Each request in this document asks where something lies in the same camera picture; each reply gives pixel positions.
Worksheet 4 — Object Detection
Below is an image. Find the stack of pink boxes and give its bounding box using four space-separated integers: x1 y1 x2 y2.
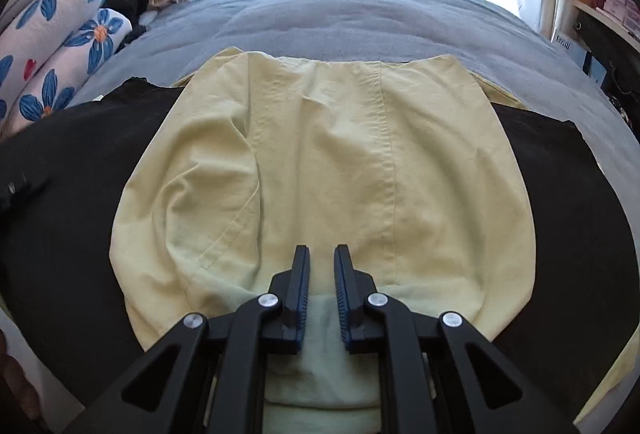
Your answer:
602 0 640 40

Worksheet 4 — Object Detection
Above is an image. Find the white blue cardboard box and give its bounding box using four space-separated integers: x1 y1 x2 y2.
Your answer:
550 34 606 87

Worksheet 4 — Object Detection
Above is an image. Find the white curved desk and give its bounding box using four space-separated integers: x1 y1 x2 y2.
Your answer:
572 0 640 55

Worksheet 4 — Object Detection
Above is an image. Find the pale green black hooded jacket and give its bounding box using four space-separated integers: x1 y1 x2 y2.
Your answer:
0 45 640 434

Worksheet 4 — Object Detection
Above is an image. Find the rolled blue floral quilt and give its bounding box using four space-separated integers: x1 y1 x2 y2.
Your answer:
0 0 133 140

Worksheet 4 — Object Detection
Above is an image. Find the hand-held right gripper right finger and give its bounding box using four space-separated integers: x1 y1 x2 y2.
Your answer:
334 244 576 434

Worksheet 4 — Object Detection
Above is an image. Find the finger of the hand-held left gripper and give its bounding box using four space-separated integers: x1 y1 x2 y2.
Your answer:
0 174 51 215

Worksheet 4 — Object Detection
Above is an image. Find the blue-grey bed blanket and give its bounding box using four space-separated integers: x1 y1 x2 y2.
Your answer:
65 0 640 195

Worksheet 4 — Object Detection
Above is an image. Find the person's left hand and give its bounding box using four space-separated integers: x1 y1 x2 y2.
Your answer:
0 329 41 417

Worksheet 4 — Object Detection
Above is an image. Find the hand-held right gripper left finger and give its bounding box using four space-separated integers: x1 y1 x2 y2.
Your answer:
77 245 312 434

